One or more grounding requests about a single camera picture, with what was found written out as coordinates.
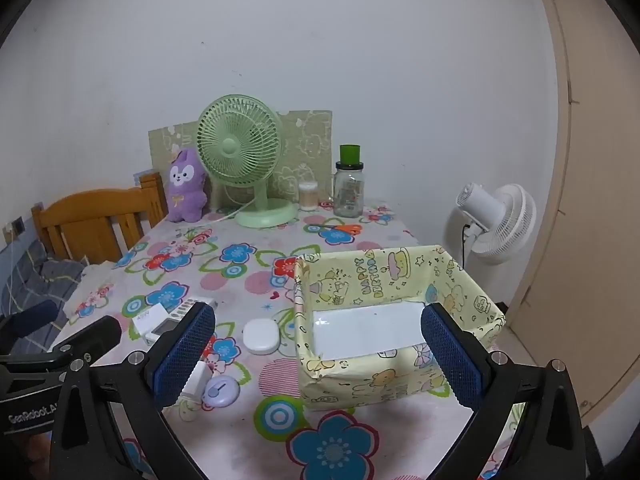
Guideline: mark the wall socket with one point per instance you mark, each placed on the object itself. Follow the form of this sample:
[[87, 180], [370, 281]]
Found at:
[[17, 227]]

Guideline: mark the cotton swab container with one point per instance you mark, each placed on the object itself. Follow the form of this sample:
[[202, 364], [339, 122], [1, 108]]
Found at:
[[308, 197]]

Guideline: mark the purple plush toy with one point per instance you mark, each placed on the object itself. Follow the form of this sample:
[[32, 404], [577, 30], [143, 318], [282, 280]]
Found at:
[[185, 195]]

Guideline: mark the white power adapter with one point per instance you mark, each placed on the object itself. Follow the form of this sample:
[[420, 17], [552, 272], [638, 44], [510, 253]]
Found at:
[[147, 317]]

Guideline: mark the blue plaid blanket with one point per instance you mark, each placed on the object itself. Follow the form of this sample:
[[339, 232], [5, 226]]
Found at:
[[30, 270]]

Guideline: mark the orange scissors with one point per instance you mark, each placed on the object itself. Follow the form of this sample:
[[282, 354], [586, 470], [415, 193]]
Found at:
[[345, 230]]

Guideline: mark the glass jar green lid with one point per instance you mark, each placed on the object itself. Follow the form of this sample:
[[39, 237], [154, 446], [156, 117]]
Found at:
[[349, 195]]

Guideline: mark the yellow cartoon printed box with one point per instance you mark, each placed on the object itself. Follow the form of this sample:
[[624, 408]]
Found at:
[[350, 280]]

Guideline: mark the printed cardboard board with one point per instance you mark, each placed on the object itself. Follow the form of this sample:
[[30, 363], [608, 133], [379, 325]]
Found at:
[[310, 145]]

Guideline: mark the small white charger plug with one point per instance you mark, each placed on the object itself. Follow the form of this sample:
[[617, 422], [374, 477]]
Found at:
[[197, 377]]

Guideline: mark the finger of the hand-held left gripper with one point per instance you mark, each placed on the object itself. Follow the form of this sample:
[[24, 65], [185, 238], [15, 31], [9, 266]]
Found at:
[[35, 312], [97, 335]]

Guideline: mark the white round case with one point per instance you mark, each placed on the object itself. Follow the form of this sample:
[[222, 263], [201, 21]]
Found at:
[[260, 337]]

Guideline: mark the beige door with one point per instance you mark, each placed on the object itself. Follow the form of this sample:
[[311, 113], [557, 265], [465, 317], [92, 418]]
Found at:
[[590, 210]]

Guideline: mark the white remote control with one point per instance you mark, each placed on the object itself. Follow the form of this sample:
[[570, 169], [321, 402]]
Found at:
[[182, 307]]

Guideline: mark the wooden chair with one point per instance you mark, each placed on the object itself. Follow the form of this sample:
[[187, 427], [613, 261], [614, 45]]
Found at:
[[85, 210]]

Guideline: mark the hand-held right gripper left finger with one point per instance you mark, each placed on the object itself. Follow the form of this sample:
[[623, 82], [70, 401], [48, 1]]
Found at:
[[185, 355]]

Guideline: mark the white standing fan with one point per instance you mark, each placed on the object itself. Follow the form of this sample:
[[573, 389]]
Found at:
[[505, 220]]

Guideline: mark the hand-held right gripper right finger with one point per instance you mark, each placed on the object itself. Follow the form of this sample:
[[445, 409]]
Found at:
[[450, 360]]

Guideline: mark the green desk fan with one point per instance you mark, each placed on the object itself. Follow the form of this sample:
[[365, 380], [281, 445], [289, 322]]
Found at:
[[235, 145]]

